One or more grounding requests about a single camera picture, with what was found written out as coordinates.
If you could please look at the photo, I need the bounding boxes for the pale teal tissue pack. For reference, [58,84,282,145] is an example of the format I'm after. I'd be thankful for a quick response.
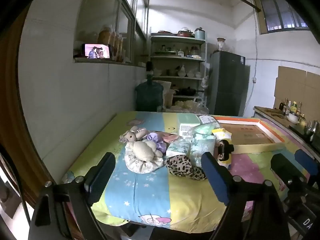
[166,139,193,158]
[191,134,217,168]

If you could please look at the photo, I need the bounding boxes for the black wok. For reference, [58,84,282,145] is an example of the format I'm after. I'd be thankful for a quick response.
[179,87,204,96]

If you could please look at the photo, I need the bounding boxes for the white sack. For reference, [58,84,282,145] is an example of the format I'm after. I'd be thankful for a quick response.
[155,80,173,98]

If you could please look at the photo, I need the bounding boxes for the wooden door frame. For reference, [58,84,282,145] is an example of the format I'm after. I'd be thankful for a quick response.
[4,7,54,220]

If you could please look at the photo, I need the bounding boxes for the black water jug pump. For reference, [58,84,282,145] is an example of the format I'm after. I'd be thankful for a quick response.
[146,61,154,81]

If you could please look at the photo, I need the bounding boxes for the cluster of condiment bottles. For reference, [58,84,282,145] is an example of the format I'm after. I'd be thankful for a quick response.
[279,98,307,127]

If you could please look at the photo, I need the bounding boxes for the kitchen counter cabinet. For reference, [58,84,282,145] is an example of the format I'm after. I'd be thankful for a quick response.
[252,106,320,161]

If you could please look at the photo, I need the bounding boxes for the dark grey refrigerator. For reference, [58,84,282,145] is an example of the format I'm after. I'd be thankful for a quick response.
[207,51,251,117]

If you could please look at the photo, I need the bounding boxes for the colourful cartoon bedsheet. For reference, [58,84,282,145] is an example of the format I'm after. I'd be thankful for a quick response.
[61,111,320,228]

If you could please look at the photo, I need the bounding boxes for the clear plastic bag of food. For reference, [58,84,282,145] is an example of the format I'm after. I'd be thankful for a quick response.
[175,100,209,116]

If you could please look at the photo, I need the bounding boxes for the teal lidded canister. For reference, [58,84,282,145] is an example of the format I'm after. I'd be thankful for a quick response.
[194,27,206,40]

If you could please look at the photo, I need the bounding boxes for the glass jar with lid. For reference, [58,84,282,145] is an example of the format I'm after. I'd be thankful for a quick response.
[216,38,227,53]

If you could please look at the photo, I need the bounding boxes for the yellow wipes packet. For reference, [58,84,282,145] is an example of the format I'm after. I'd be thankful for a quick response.
[212,129,232,140]

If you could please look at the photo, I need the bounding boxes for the translucent plastic bucket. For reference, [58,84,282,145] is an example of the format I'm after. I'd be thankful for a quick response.
[162,89,176,108]

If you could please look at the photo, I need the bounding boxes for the blue green water jug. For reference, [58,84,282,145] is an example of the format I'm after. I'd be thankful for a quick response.
[135,79,164,112]

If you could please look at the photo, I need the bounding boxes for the mint green tissue box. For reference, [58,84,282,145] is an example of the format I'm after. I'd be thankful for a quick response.
[177,114,202,137]

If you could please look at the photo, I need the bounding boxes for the lavender plush toy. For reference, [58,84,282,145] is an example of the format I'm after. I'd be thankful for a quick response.
[147,131,167,153]

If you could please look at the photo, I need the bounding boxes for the pink toy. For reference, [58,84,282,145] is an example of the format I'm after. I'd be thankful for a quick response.
[160,133,179,143]

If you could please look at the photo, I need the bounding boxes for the orange rimmed cardboard box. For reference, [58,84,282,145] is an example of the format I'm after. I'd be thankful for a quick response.
[214,116,286,155]

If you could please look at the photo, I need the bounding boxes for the cardboard sheets on wall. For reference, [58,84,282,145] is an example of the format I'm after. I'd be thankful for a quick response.
[274,66,320,111]

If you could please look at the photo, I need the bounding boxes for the white metal shelf rack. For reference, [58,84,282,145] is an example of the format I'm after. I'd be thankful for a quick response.
[150,34,208,110]

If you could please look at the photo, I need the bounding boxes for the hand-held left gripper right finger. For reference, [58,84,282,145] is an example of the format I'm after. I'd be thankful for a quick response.
[201,152,292,240]

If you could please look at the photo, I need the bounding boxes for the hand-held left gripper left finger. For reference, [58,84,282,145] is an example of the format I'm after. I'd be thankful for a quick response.
[27,152,116,240]

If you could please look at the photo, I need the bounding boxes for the beige rabbit plush toy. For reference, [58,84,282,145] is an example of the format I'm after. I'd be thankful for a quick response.
[119,126,165,174]

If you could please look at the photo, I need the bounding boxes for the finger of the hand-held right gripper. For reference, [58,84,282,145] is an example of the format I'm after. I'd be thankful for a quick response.
[271,153,304,191]
[295,149,320,180]

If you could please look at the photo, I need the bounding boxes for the phone showing video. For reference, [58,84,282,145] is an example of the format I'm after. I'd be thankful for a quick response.
[80,43,112,59]

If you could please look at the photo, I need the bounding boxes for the leopard print plush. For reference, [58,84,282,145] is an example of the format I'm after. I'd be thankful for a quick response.
[165,155,208,181]

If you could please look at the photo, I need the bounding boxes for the red cooking pot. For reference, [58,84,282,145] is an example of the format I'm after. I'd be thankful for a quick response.
[177,27,195,38]

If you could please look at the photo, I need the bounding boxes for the light green plastic pack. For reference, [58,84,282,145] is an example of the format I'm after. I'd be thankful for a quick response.
[194,124,220,135]

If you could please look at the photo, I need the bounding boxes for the black induction cooktop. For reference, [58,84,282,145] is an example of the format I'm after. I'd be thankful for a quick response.
[290,124,320,144]

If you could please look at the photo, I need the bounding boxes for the interior sliding glass window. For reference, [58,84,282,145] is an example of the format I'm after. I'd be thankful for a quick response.
[74,0,150,64]

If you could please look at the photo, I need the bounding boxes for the steel kettle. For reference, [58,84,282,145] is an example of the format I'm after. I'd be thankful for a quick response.
[304,120,319,141]

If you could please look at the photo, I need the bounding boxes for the barred outside window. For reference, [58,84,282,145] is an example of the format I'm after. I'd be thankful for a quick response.
[251,0,313,35]

